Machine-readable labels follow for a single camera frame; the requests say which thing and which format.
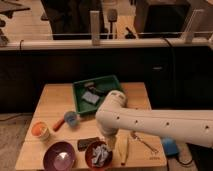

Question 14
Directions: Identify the crumpled grey paper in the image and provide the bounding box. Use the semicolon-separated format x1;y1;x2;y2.
91;144;110;167

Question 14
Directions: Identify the red bowl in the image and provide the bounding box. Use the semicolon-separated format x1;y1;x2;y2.
85;141;113;171

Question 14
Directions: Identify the grey post left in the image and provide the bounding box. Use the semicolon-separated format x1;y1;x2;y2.
90;11;100;46

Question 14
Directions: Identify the black eraser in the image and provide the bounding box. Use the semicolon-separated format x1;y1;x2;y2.
77;137;99;151

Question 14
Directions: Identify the blue object on floor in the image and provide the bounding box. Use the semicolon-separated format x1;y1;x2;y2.
161;138;179;156

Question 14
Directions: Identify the orange filled cup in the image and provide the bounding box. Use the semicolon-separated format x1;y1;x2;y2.
31;122;50;141

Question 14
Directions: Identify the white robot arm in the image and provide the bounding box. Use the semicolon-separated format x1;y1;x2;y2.
95;90;213;148

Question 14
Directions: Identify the green plastic tray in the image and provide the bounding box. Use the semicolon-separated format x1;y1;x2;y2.
73;75;122;117

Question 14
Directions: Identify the metal fork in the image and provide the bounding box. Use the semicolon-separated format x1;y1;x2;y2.
130;131;158;154

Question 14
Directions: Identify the purple bowl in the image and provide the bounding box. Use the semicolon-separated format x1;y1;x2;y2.
43;141;76;171

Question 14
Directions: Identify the grey post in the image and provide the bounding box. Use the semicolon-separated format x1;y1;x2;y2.
90;11;100;46
181;9;204;43

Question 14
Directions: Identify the grey post right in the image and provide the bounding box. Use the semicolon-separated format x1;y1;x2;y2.
181;9;204;43

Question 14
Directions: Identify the grey sponge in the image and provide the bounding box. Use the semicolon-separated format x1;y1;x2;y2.
82;91;100;105

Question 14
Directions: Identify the white horizontal rail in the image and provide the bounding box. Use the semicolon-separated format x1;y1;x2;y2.
0;37;211;51

